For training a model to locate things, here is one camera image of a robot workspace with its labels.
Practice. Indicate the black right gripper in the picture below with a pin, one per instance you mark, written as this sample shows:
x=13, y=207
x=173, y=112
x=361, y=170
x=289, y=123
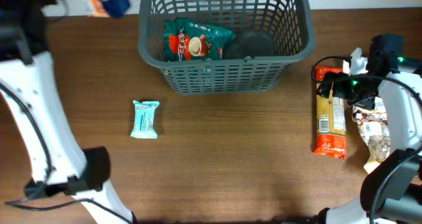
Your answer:
x=339, y=90

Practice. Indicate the green coffee bag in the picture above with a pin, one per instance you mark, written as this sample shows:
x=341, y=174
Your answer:
x=187, y=40

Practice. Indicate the colourful tissue multipack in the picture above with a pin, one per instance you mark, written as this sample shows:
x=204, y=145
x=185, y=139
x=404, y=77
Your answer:
x=95, y=8

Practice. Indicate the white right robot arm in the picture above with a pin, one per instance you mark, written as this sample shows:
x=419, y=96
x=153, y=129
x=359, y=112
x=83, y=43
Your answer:
x=388, y=194

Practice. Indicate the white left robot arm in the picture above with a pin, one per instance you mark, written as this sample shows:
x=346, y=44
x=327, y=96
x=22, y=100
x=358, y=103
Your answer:
x=28, y=86

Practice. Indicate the beige brown snack bag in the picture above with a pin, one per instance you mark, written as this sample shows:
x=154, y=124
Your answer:
x=373, y=128

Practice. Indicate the red spaghetti packet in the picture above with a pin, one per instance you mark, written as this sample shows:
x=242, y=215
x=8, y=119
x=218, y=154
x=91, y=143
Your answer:
x=330, y=117

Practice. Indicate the grey plastic basket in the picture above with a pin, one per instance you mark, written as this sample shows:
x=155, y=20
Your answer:
x=289, y=22

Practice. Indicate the light blue snack bar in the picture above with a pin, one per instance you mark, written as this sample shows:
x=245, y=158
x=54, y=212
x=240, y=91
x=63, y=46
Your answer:
x=144, y=120

